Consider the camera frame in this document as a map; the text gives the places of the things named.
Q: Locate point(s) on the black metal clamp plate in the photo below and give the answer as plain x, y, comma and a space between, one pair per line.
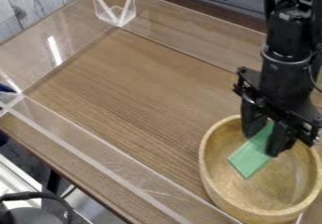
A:
56, 209

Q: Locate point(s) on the green rectangular block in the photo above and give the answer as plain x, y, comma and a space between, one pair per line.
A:
250, 157

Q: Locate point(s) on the clear acrylic corner bracket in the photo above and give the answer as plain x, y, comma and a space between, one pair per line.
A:
117, 16

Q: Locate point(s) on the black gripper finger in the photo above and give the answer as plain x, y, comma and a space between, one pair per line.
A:
254, 118
280, 138

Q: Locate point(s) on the brown wooden bowl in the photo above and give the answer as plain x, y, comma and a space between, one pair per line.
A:
280, 190

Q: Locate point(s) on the clear acrylic front wall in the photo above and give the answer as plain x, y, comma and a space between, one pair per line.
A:
121, 137

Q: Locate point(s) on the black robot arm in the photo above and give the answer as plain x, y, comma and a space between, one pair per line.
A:
294, 32

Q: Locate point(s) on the black table leg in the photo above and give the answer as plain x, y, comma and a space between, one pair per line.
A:
53, 182

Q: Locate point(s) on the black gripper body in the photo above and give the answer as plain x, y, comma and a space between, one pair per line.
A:
280, 88

